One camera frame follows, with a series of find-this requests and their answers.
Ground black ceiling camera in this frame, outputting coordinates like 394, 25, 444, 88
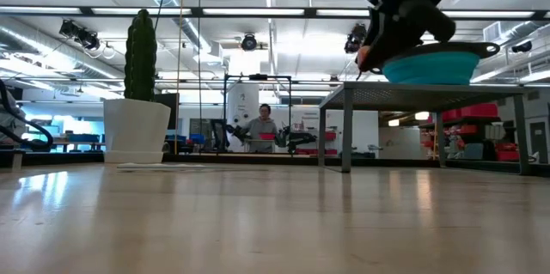
343, 22, 370, 55
58, 19, 101, 51
510, 40, 534, 54
240, 33, 259, 52

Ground thin dark hanging cord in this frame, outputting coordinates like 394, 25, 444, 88
198, 0, 203, 153

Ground black panel board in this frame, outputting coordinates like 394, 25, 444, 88
152, 92, 180, 131

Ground green cactus plant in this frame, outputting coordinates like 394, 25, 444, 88
123, 8, 158, 102

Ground black overhead light bar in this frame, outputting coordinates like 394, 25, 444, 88
0, 5, 550, 20

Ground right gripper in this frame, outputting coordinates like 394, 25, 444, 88
357, 0, 457, 73

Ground black aluminium table frame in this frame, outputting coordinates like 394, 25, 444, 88
0, 149, 550, 176

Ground white plant pot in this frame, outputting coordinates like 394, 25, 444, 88
102, 97, 172, 165

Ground blue collapsible colander bowl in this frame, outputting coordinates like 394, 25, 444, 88
381, 41, 502, 86

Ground red storage bins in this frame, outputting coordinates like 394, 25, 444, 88
442, 102, 499, 121

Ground person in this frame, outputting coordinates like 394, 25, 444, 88
0, 91, 27, 144
240, 102, 280, 154

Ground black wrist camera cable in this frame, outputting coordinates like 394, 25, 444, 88
0, 78, 55, 152

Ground grey perforated metal riser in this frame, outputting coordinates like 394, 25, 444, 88
316, 81, 532, 176

